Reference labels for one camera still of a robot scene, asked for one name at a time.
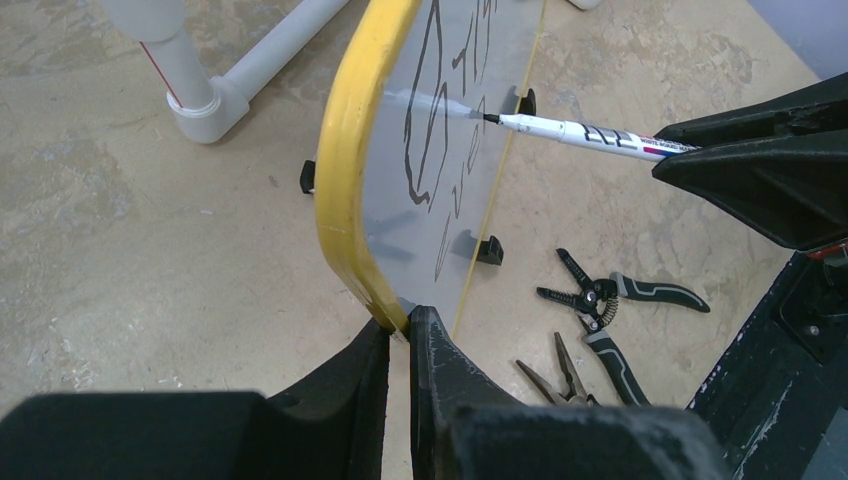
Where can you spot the yellow framed whiteboard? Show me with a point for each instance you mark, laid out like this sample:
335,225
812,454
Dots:
407,166

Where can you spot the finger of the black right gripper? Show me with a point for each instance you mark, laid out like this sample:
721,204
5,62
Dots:
818,108

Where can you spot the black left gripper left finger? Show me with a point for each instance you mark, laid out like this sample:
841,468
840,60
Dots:
328,425

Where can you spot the white PVC pipe frame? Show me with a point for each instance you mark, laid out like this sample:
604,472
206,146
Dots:
211,67

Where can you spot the yellow handled needle-nose pliers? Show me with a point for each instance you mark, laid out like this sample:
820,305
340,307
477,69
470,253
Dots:
570,391

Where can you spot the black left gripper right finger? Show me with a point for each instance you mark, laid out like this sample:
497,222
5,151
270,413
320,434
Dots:
464,426

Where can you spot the white whiteboard marker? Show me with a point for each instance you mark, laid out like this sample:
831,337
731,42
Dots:
591,137

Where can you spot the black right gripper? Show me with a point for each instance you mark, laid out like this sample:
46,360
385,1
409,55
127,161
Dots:
776,400

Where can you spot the black whiteboard stand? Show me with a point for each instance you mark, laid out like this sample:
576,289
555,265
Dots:
492,251

